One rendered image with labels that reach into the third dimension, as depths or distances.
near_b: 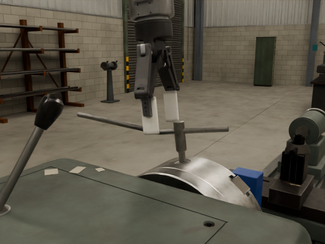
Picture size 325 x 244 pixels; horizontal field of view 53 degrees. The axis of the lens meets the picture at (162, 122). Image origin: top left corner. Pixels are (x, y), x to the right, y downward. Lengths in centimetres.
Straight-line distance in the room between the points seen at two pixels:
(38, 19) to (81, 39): 147
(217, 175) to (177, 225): 26
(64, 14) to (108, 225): 903
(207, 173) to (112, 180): 19
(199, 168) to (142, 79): 21
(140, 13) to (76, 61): 896
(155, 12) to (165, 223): 38
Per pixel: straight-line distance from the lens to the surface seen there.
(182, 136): 67
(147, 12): 64
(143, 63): 60
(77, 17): 971
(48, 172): 61
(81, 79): 971
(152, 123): 61
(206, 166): 67
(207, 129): 65
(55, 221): 45
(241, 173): 100
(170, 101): 74
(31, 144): 47
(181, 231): 41
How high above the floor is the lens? 146
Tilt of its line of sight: 13 degrees down
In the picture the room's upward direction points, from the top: straight up
